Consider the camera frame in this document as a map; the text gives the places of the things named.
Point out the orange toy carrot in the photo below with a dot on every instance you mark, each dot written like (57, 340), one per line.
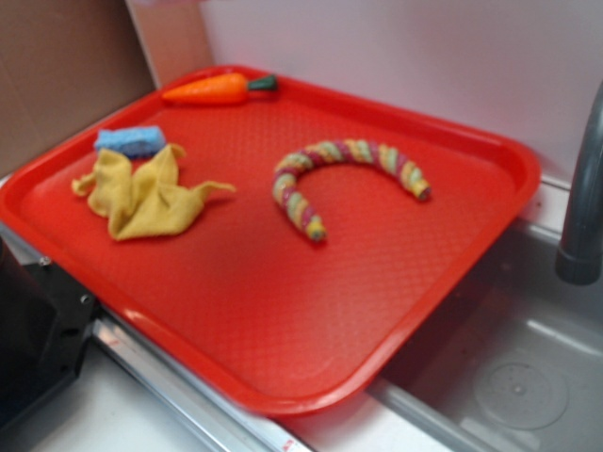
(223, 89)

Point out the red plastic tray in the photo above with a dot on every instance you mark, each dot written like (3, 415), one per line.
(279, 325)

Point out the grey sink basin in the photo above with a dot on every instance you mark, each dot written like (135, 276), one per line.
(511, 360)

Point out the blue sponge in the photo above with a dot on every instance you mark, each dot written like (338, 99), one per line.
(132, 142)

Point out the yellow cloth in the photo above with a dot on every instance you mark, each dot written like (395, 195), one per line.
(147, 201)

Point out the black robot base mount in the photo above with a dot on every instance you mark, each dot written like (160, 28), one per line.
(46, 321)

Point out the dark grey faucet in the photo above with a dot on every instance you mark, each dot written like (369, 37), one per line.
(579, 254)

